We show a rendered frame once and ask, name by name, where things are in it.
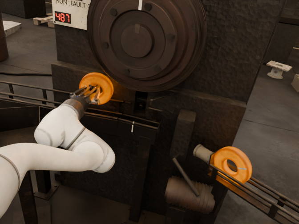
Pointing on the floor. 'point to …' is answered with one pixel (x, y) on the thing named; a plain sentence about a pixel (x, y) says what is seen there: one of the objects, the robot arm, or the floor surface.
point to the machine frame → (174, 101)
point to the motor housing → (186, 199)
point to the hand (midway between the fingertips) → (96, 85)
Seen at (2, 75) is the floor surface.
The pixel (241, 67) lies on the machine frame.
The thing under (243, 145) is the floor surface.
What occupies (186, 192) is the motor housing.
